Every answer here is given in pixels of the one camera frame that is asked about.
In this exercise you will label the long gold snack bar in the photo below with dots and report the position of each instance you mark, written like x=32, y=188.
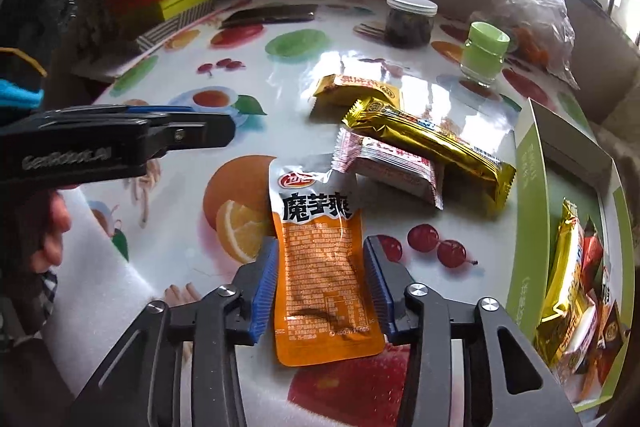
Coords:
x=450, y=147

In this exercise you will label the orange snack pouch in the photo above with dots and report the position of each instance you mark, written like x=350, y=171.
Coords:
x=315, y=257

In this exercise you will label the fruit print tablecloth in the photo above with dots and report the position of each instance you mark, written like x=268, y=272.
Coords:
x=300, y=57

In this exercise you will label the striped box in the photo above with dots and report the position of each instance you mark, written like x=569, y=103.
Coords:
x=170, y=29

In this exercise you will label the person's left hand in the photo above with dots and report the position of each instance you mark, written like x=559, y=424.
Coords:
x=52, y=227

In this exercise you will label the person's left forearm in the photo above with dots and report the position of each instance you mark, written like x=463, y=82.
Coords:
x=35, y=302

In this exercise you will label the yellow snack packet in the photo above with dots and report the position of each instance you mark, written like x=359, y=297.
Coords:
x=350, y=89

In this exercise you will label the clear plastic bag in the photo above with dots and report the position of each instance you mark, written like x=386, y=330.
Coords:
x=540, y=7

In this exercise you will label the clear jar with dark contents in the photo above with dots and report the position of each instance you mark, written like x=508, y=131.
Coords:
x=410, y=24

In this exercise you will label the pile of mixed snack packets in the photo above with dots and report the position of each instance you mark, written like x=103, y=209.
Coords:
x=565, y=257

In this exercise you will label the green white cardboard box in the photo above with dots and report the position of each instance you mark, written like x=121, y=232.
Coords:
x=525, y=217

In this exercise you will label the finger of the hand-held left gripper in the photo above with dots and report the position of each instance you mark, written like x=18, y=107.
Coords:
x=200, y=132
x=150, y=109

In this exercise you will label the silver pink snack packet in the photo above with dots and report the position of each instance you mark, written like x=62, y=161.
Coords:
x=390, y=164

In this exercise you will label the black flat pouch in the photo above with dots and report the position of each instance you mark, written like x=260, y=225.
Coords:
x=270, y=16

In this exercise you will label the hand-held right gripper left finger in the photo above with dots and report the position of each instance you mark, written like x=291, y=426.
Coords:
x=265, y=287

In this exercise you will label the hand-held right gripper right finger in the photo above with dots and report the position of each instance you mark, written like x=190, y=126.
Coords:
x=377, y=287

